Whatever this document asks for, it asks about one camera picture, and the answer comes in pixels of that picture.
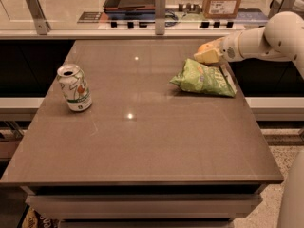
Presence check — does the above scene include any cardboard box with label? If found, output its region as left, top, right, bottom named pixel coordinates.
left=202, top=0, right=241, bottom=19

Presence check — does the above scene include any orange fruit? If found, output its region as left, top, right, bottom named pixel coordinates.
left=198, top=44, right=212, bottom=52

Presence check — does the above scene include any metal glass bracket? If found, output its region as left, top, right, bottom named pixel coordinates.
left=26, top=0, right=50, bottom=35
left=155, top=0, right=166, bottom=35
left=267, top=0, right=302, bottom=19

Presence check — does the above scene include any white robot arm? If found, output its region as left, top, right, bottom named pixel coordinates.
left=194, top=11, right=304, bottom=228

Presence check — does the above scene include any middle metal glass bracket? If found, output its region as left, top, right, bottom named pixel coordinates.
left=155, top=0, right=166, bottom=35

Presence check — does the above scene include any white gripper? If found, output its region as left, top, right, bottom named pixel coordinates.
left=194, top=31, right=244, bottom=65

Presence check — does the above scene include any right metal glass bracket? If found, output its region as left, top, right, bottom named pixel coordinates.
left=267, top=0, right=302, bottom=19

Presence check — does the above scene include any snack bag under table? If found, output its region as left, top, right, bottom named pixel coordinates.
left=22, top=208, right=59, bottom=228

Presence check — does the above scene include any green chip bag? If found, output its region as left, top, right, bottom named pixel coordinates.
left=170, top=59, right=237, bottom=98

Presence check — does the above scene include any white table drawer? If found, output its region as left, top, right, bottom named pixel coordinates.
left=26, top=194, right=262, bottom=219

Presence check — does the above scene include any white green 7up can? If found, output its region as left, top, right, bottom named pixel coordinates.
left=57, top=64, right=92, bottom=112

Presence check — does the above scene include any left metal glass bracket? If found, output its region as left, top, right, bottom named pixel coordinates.
left=26, top=0, right=50, bottom=35

